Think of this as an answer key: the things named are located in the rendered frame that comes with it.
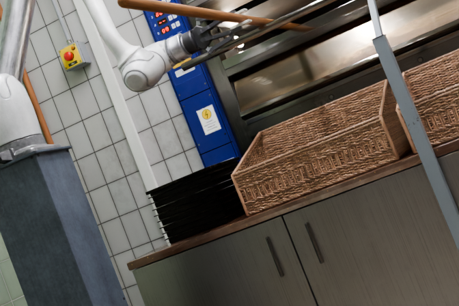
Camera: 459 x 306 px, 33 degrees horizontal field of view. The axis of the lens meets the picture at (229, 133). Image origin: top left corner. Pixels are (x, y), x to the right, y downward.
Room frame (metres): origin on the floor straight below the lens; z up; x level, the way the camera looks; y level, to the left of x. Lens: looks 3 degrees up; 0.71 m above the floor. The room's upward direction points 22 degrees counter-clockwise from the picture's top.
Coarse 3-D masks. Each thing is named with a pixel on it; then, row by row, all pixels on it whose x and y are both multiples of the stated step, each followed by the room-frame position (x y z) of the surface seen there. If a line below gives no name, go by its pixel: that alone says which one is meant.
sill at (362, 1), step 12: (360, 0) 2.91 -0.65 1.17; (336, 12) 2.94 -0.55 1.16; (348, 12) 2.93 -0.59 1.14; (312, 24) 2.98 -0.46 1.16; (324, 24) 2.97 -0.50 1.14; (276, 36) 3.03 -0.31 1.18; (288, 36) 3.02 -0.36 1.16; (252, 48) 3.07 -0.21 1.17; (264, 48) 3.06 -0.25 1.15; (228, 60) 3.11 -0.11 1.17; (240, 60) 3.10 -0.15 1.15
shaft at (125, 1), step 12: (120, 0) 1.75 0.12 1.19; (132, 0) 1.76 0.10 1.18; (144, 0) 1.83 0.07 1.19; (156, 0) 1.91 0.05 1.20; (168, 12) 1.96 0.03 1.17; (180, 12) 2.03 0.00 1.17; (192, 12) 2.09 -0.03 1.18; (204, 12) 2.17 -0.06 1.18; (216, 12) 2.26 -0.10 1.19; (228, 12) 2.37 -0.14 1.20; (252, 24) 2.59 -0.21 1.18; (264, 24) 2.70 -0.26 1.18; (288, 24) 2.97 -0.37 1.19; (300, 24) 3.16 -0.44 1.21
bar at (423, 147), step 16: (320, 0) 2.58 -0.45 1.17; (336, 0) 2.58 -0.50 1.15; (368, 0) 2.48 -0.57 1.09; (288, 16) 2.63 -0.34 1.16; (256, 32) 2.67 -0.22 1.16; (224, 48) 2.72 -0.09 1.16; (384, 48) 2.31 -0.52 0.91; (192, 64) 2.77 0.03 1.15; (384, 64) 2.32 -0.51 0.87; (400, 80) 2.31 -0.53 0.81; (400, 96) 2.32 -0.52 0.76; (416, 112) 2.32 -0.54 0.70; (416, 128) 2.31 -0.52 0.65; (416, 144) 2.32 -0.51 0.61; (432, 160) 2.31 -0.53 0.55; (432, 176) 2.32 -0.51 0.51; (448, 192) 2.31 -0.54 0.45; (448, 208) 2.32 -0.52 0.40; (448, 224) 2.32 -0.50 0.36
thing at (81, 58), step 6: (78, 42) 3.27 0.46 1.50; (66, 48) 3.27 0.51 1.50; (78, 48) 3.25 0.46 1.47; (84, 48) 3.30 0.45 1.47; (60, 54) 3.28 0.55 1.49; (78, 54) 3.25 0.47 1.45; (84, 54) 3.28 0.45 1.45; (72, 60) 3.27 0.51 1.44; (78, 60) 3.26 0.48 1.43; (84, 60) 3.26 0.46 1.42; (90, 60) 3.31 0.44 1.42; (66, 66) 3.28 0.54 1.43; (72, 66) 3.27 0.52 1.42; (78, 66) 3.29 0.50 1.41
